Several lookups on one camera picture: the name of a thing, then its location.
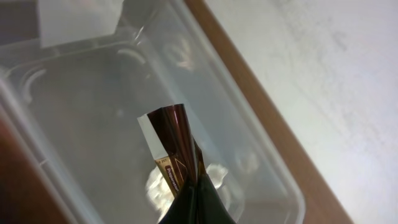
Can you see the gold brown foil wrapper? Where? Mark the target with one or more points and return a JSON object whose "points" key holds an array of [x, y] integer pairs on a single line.
{"points": [[172, 145]]}

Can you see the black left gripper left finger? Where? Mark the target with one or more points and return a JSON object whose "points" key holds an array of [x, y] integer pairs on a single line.
{"points": [[183, 210]]}

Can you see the white napkin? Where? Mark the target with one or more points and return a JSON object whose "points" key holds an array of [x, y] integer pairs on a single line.
{"points": [[161, 197]]}

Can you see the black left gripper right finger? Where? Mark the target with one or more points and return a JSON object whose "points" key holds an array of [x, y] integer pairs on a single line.
{"points": [[210, 208]]}

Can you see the clear plastic waste bin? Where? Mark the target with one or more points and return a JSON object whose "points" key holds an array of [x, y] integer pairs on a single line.
{"points": [[74, 108]]}

